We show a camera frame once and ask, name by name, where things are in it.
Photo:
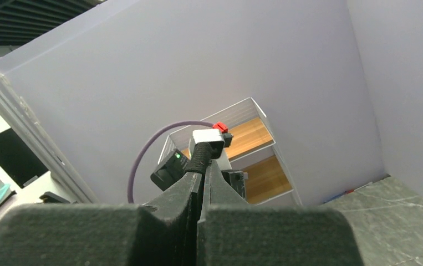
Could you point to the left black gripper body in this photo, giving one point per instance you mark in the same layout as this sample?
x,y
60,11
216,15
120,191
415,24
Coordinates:
x,y
236,179

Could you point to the black monitor screen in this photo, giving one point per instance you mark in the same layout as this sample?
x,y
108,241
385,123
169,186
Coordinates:
x,y
18,161

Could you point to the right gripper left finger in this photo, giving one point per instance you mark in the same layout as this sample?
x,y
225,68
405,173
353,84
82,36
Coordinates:
x,y
161,232

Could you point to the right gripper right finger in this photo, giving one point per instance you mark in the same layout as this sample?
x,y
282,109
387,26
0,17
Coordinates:
x,y
231,231

